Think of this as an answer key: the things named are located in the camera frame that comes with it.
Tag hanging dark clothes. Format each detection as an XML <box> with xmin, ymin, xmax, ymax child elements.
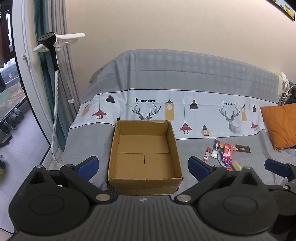
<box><xmin>0</xmin><ymin>9</ymin><xmax>11</xmax><ymax>70</ymax></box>

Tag black garment steamer head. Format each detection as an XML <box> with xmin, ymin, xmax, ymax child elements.
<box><xmin>37</xmin><ymin>32</ymin><xmax>60</xmax><ymax>71</ymax></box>

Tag red snack packet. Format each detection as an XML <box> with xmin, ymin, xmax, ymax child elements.
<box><xmin>221</xmin><ymin>143</ymin><xmax>234</xmax><ymax>162</ymax></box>

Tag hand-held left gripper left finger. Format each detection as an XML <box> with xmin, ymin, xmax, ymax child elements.
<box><xmin>23</xmin><ymin>156</ymin><xmax>119</xmax><ymax>204</ymax></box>

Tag braided steamer hose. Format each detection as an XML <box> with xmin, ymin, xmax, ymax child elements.
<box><xmin>52</xmin><ymin>70</ymin><xmax>61</xmax><ymax>163</ymax></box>

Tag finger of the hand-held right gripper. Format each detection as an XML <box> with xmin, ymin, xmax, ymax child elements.
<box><xmin>264</xmin><ymin>159</ymin><xmax>296</xmax><ymax>192</ymax></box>

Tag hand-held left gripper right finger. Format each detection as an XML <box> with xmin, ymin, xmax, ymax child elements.
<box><xmin>173</xmin><ymin>156</ymin><xmax>269</xmax><ymax>204</ymax></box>

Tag orange pillow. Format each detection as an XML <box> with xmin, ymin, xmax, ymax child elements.
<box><xmin>260</xmin><ymin>103</ymin><xmax>296</xmax><ymax>151</ymax></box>

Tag purple white snack packet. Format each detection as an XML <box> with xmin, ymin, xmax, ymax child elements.
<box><xmin>211</xmin><ymin>138</ymin><xmax>221</xmax><ymax>159</ymax></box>

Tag cardboard box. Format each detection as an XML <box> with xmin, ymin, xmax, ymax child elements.
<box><xmin>107</xmin><ymin>119</ymin><xmax>186</xmax><ymax>196</ymax></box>

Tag grey curtain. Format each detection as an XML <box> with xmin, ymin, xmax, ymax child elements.
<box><xmin>46</xmin><ymin>0</ymin><xmax>80</xmax><ymax>116</ymax></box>

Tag pair of dark shoes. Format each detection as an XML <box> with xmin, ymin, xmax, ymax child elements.
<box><xmin>9</xmin><ymin>108</ymin><xmax>25</xmax><ymax>130</ymax></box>

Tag dark bag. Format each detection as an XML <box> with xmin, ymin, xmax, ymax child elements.
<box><xmin>277</xmin><ymin>85</ymin><xmax>296</xmax><ymax>107</ymax></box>

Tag white clothes hanger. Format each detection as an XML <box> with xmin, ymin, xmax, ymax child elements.
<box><xmin>32</xmin><ymin>33</ymin><xmax>86</xmax><ymax>53</ymax></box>

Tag white cable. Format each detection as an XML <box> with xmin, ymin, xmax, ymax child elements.
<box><xmin>279</xmin><ymin>72</ymin><xmax>290</xmax><ymax>99</ymax></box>

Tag blue snack packet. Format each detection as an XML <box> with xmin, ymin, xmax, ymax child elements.
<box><xmin>217</xmin><ymin>148</ymin><xmax>232</xmax><ymax>171</ymax></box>

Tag white door frame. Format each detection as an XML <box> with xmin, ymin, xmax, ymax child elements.
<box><xmin>11</xmin><ymin>0</ymin><xmax>53</xmax><ymax>168</ymax></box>

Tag framed wall picture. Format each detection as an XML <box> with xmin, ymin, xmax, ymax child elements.
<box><xmin>270</xmin><ymin>0</ymin><xmax>296</xmax><ymax>22</ymax></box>

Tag dark brown snack packet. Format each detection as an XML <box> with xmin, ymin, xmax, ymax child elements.
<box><xmin>235</xmin><ymin>144</ymin><xmax>251</xmax><ymax>154</ymax></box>

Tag printed grey bed sheet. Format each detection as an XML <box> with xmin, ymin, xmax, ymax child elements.
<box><xmin>63</xmin><ymin>49</ymin><xmax>296</xmax><ymax>191</ymax></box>

